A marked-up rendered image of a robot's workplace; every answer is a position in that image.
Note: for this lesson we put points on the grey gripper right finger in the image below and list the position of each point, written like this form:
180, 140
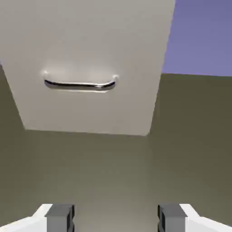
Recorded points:
172, 219

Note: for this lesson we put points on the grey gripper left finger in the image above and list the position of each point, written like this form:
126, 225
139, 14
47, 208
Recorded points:
58, 219

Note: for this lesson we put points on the pale grey drawer front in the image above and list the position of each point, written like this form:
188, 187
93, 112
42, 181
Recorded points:
90, 112

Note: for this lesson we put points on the pale grey cabinet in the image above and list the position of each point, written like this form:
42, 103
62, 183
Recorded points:
108, 45

